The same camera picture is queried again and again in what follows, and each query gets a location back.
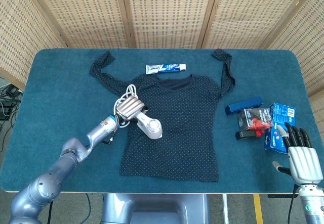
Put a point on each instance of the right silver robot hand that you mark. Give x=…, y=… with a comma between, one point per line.
x=303, y=160

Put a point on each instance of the white handheld garment steamer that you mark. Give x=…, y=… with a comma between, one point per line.
x=152, y=128

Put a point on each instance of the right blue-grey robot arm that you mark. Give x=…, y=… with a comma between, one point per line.
x=312, y=203

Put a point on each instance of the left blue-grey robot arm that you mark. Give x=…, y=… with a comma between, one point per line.
x=63, y=163

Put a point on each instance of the dark blue cardboard box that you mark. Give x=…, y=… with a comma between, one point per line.
x=243, y=106

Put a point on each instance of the navy polka dot shirt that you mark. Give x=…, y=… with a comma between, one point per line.
x=172, y=133

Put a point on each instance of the blue Oreo cookie box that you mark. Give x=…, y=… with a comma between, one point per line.
x=281, y=117

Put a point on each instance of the small black box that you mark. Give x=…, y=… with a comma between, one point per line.
x=244, y=134

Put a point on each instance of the blue-grey robot torso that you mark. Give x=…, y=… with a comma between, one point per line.
x=154, y=208

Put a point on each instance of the blue white toothpaste tube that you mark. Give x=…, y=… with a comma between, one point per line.
x=164, y=68

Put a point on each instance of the woven wooden folding screen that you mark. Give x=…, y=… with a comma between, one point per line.
x=167, y=11

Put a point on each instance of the teal carpet table cover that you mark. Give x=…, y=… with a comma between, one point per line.
x=63, y=95

